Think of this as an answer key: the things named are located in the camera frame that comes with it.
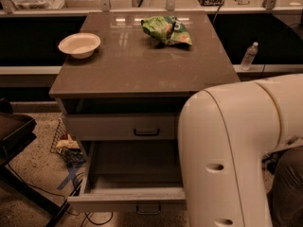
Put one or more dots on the green chip bag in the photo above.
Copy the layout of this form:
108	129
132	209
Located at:
167	30

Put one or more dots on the clear water bottle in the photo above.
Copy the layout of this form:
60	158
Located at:
249	56

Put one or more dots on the wire basket with items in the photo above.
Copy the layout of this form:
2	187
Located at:
65	147

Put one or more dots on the grey top drawer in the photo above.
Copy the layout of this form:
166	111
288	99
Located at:
115	127

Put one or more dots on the white paper bowl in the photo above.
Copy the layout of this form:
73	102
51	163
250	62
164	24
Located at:
80	45

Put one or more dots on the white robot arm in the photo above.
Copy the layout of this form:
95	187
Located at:
223	134

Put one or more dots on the grey drawer cabinet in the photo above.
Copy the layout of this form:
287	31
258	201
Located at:
134	74

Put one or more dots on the grey drawer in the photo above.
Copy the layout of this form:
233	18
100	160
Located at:
115	127
131	176

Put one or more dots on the seated person legs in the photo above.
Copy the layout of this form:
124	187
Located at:
286	195

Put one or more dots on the black chair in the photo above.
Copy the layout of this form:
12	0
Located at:
38	165

